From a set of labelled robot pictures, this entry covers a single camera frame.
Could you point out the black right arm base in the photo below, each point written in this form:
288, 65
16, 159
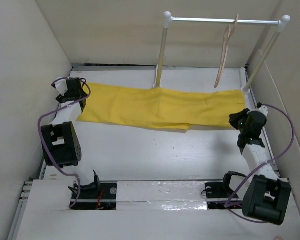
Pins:
217, 192

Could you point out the white clothes rack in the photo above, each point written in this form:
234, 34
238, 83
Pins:
169, 19

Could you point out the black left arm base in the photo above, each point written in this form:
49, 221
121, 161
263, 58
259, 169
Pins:
98, 195

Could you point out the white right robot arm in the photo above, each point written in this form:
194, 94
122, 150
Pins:
267, 196

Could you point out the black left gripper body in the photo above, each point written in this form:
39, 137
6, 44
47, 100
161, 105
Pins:
60, 97

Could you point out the wooden clothes hanger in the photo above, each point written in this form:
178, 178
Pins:
229, 31

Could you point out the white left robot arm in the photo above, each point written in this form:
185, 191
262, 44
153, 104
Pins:
60, 143

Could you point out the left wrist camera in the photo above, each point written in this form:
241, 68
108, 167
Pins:
60, 84

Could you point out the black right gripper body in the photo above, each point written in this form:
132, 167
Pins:
238, 121

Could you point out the yellow trousers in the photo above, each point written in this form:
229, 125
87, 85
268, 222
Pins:
160, 108

